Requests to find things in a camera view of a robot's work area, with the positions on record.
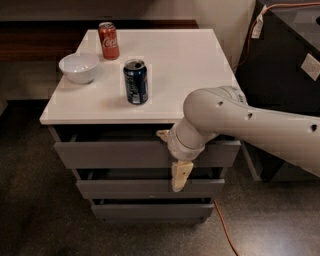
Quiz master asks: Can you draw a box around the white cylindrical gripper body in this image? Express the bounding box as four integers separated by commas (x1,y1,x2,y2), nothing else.
167,118,218,161

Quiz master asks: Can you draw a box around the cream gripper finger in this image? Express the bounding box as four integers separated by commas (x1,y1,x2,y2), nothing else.
156,130,169,143
171,160,194,192

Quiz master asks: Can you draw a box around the white paper tag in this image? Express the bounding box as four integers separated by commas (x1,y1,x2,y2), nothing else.
251,15,263,39

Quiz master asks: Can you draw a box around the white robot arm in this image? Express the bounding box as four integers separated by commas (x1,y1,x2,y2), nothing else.
157,86,320,192

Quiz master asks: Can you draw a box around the grey bottom drawer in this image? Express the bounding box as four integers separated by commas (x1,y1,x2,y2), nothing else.
91,199,214,222

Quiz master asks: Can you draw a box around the grey middle drawer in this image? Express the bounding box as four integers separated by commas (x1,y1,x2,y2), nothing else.
76,168,224,199

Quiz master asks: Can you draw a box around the white-topped grey drawer cabinet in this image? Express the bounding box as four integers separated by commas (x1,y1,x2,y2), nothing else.
40,29,237,207

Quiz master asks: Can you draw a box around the blue pepsi can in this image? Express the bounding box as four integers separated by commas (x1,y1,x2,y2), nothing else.
123,59,148,105

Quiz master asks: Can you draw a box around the grey top drawer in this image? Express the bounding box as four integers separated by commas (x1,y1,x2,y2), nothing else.
54,137,240,169

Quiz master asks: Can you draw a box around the white ceramic bowl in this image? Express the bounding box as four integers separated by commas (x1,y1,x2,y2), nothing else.
59,53,99,84

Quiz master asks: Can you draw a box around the red coca-cola can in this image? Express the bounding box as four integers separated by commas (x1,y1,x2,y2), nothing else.
98,22,120,60

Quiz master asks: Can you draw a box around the orange power cable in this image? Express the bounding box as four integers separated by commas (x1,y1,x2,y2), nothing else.
213,1,320,256

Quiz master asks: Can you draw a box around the grey drawer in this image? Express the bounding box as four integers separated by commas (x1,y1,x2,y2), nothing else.
91,199,214,222
54,137,240,169
76,168,224,199

